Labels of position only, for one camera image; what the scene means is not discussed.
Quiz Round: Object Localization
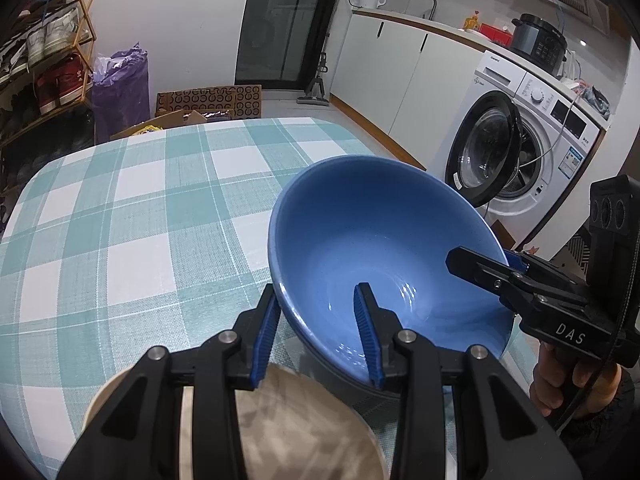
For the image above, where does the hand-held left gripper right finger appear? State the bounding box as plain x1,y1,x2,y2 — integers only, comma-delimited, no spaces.
353,282,585,480

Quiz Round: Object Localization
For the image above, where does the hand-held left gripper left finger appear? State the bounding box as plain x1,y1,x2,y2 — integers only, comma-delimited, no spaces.
56,283,282,480

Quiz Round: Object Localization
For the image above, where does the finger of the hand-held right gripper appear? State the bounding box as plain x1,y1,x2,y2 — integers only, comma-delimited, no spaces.
505,250,588,301
445,246,543,313

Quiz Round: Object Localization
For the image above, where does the large cream plate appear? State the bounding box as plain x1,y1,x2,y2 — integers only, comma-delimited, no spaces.
82,362,390,480

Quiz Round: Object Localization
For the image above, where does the person's right forearm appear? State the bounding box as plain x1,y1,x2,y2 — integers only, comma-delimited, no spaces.
560,375,638,461

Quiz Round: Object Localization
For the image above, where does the person's right hand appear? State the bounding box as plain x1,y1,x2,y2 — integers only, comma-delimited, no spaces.
530,345,621,418

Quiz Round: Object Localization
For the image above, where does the black white patterned rug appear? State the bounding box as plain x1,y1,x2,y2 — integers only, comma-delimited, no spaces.
570,225,596,273

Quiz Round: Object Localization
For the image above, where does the white washing machine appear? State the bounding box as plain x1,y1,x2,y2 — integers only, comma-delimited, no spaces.
445,50,603,248

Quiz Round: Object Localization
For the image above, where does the teal white checked tablecloth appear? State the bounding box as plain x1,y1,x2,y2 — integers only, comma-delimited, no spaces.
0,117,531,480

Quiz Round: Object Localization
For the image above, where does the blue cloth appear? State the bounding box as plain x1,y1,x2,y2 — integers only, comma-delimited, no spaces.
582,85,612,121

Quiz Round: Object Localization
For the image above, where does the white kitchen cabinet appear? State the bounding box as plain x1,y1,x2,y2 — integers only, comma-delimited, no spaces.
330,8,488,171

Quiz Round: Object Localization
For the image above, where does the dark pressure cooker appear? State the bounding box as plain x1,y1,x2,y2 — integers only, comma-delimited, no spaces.
511,12,568,68

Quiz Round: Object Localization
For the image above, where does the red box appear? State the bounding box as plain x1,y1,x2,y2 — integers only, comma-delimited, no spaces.
479,22,515,46

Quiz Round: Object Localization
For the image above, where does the flat cardboard box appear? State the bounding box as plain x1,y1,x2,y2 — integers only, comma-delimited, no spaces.
109,109,236,141

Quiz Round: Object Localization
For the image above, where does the grey floor mop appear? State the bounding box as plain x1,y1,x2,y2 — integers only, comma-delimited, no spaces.
296,0,346,106

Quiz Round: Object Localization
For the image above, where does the brown circle-patterned mat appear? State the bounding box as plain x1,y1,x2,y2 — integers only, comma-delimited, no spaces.
155,85,262,120

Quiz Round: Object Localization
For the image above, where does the purple plastic bag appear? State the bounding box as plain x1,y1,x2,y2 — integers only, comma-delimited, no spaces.
91,44,151,143

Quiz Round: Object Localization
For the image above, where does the black framed glass door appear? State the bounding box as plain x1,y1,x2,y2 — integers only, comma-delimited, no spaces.
235,0,348,92

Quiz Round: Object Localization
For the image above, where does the wooden shoe rack with shoes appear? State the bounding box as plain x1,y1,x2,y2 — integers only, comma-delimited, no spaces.
0,0,96,201

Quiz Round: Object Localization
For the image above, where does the white wall vent unit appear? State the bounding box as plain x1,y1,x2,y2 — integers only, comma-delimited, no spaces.
535,0,611,36

